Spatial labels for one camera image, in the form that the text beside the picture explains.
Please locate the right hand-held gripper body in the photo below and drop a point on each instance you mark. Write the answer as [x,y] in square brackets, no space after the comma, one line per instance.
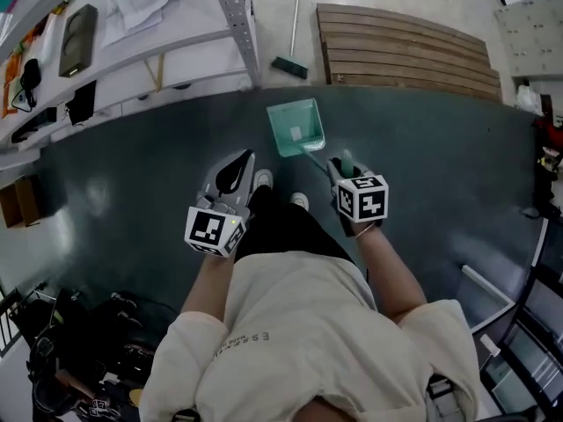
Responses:
[371,205]

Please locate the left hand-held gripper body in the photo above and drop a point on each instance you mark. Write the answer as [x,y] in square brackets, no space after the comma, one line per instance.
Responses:
[206,231]

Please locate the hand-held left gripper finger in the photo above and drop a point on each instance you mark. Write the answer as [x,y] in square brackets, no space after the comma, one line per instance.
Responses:
[215,178]
[249,178]

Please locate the mint green dustpan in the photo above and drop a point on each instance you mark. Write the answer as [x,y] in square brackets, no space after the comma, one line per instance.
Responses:
[286,121]

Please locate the person's left forearm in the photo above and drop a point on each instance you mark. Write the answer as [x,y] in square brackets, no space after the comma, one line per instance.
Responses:
[206,284]

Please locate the person's right forearm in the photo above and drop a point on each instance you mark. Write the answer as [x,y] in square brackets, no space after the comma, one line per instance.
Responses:
[391,275]

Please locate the person's left white shoe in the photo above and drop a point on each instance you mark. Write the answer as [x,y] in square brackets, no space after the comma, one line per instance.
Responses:
[264,178]

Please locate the person's white shoe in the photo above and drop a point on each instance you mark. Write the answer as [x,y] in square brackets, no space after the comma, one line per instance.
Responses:
[300,200]
[264,178]

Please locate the thin pink wrist band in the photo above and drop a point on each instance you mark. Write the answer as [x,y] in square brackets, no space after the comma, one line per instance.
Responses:
[364,232]

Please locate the person's right white shoe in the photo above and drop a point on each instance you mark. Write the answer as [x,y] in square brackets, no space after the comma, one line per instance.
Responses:
[300,200]

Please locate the person's black trousers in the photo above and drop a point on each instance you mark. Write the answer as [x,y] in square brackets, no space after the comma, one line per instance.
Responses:
[281,231]

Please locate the wooden clothes hanger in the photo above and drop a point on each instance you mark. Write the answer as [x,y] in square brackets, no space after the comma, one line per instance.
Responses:
[155,75]

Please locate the wooden slatted platform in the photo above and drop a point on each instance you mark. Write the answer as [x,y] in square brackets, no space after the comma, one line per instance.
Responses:
[404,51]

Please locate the person's cream shirt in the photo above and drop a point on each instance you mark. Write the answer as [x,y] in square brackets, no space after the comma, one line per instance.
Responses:
[308,332]

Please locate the black equipment pile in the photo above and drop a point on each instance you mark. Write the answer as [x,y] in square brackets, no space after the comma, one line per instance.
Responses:
[110,336]

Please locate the white metal shelving rack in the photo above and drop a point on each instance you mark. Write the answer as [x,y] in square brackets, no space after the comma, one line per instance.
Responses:
[237,29]

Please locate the black cloth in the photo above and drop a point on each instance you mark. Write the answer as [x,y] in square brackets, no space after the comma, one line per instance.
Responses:
[81,101]

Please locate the white plastic bag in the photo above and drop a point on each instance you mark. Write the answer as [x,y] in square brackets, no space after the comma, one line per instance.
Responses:
[527,99]

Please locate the white cylinder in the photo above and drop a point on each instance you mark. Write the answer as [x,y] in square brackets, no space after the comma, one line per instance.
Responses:
[490,344]

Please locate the black device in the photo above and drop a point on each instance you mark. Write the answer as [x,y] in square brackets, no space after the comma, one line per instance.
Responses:
[41,119]

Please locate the cardboard box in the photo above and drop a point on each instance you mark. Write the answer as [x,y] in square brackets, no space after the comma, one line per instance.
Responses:
[22,202]

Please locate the white paper sheets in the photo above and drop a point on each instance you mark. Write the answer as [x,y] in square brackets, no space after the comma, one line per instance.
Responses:
[141,2]

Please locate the red bag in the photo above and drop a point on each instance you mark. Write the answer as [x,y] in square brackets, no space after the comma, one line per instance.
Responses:
[550,130]

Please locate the olive green box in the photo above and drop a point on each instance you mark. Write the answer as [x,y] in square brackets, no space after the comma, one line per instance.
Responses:
[78,40]

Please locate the grey harness buckle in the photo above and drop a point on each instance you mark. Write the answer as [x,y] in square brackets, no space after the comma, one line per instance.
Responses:
[440,391]

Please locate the beige locker cabinet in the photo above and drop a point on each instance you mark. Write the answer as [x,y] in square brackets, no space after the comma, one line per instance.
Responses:
[532,38]

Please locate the orange plastic pieces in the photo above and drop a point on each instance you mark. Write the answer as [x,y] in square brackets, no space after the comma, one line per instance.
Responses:
[11,82]

